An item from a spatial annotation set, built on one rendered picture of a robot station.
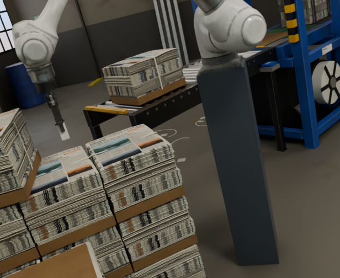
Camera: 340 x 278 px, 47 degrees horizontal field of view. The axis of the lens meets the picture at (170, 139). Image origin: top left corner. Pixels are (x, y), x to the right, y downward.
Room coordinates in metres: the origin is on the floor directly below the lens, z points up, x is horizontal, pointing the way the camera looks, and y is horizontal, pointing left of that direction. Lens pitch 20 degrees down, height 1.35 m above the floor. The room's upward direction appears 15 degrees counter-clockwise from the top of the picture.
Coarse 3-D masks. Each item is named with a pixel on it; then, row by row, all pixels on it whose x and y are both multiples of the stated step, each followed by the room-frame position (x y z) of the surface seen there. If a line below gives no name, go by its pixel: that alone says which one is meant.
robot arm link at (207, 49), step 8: (200, 16) 1.62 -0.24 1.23; (200, 24) 1.62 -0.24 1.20; (200, 32) 1.62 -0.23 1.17; (208, 32) 1.56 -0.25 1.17; (200, 40) 1.64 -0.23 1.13; (208, 40) 1.57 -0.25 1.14; (200, 48) 1.65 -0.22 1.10; (208, 48) 1.60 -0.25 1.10; (216, 48) 1.57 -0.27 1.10; (208, 56) 1.62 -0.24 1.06; (216, 56) 1.61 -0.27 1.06
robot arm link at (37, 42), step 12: (60, 0) 1.34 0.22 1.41; (48, 12) 1.30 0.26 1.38; (60, 12) 1.33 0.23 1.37; (36, 24) 1.28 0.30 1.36; (48, 24) 1.29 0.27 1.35; (24, 36) 1.24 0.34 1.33; (36, 36) 1.23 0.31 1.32; (48, 36) 1.27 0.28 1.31; (24, 48) 1.21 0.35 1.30; (36, 48) 1.22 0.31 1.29; (48, 48) 1.23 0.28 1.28; (24, 60) 1.23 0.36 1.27; (36, 60) 1.22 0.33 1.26; (48, 60) 1.25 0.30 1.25
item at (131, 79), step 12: (132, 60) 2.34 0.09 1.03; (144, 60) 2.21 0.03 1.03; (108, 72) 2.32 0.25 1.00; (120, 72) 2.22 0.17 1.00; (132, 72) 2.15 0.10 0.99; (144, 72) 2.20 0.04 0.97; (108, 84) 2.34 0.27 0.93; (120, 84) 2.23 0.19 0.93; (132, 84) 2.13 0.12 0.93; (144, 84) 2.17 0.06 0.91; (156, 84) 2.22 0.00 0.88; (120, 96) 2.27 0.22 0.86; (132, 96) 2.16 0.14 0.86
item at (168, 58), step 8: (176, 48) 2.35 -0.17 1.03; (160, 56) 2.28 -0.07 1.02; (168, 56) 2.31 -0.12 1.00; (176, 56) 2.35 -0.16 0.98; (160, 64) 2.27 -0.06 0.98; (168, 64) 2.30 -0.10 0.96; (176, 64) 2.33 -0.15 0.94; (168, 72) 2.29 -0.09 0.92; (176, 72) 2.32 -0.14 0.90; (168, 80) 2.28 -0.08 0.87; (176, 80) 2.32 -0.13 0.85
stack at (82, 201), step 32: (128, 128) 1.71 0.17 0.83; (64, 160) 1.50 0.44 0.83; (96, 160) 1.41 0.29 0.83; (128, 160) 1.32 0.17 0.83; (160, 160) 1.36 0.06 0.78; (32, 192) 1.26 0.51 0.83; (64, 192) 1.25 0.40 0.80; (96, 192) 1.27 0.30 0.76; (128, 192) 1.31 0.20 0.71; (160, 192) 1.34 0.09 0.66; (0, 224) 1.18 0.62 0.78; (32, 224) 1.21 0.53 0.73; (64, 224) 1.24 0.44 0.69; (128, 224) 1.30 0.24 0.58; (160, 224) 1.34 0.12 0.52; (192, 224) 1.37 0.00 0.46; (0, 256) 1.17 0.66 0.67; (128, 256) 1.37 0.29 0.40; (192, 256) 1.36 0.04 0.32
